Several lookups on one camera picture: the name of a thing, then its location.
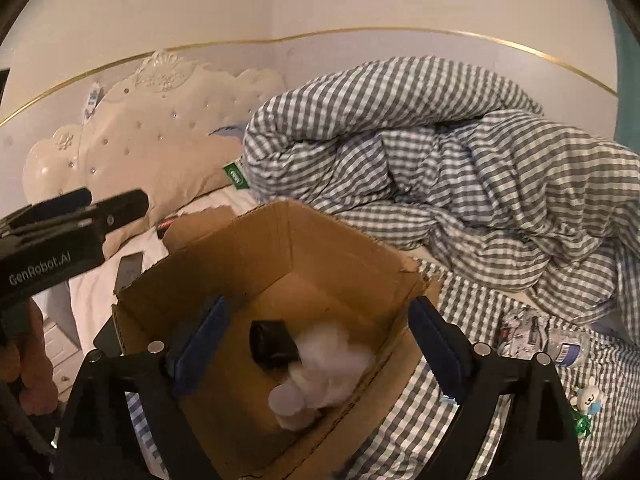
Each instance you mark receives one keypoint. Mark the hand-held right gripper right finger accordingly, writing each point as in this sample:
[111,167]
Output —
[434,347]

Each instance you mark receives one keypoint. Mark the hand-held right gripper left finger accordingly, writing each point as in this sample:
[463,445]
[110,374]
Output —
[201,347]

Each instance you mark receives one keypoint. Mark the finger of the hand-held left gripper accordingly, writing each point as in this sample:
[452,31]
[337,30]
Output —
[115,210]
[55,205]

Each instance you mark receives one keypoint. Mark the small black box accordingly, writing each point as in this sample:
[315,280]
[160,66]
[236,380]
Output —
[272,342]

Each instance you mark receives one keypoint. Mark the white round plastic cup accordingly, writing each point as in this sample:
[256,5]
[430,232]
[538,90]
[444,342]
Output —
[292,405]

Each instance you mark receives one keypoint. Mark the brown cardboard box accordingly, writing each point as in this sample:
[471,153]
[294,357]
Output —
[305,260]

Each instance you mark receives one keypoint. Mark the person's left hand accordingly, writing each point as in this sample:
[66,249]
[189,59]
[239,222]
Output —
[36,365]

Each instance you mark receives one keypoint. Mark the red black packet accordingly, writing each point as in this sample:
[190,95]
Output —
[166,226]

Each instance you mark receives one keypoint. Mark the dark phone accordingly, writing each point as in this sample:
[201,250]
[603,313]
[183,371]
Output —
[129,271]

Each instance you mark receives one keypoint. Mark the white nightstand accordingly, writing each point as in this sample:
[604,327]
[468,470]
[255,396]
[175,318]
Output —
[56,340]

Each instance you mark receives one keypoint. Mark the beige pillow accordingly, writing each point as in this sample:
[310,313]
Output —
[180,165]

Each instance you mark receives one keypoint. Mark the black flat tablet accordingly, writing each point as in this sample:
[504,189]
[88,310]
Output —
[106,336]

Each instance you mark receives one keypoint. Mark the cream tufted headboard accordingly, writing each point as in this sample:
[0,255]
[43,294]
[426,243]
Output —
[160,110]

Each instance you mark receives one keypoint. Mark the blue white hanging tag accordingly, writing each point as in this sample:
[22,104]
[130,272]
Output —
[91,101]

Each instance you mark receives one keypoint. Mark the crushed clear plastic bottle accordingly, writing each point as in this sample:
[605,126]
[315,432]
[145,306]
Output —
[567,350]

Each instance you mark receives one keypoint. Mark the small white blue toy figure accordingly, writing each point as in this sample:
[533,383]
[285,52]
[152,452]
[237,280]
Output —
[590,396]

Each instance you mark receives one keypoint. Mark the green candy wrapper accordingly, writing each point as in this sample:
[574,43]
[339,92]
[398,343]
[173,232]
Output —
[581,422]

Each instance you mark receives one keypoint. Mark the grey checked bed sheet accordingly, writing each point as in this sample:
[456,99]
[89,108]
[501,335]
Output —
[605,360]

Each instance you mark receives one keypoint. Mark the grey checked duvet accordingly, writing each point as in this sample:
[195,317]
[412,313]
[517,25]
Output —
[450,170]

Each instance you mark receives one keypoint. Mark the teal curtain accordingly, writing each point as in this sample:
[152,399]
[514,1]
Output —
[627,75]

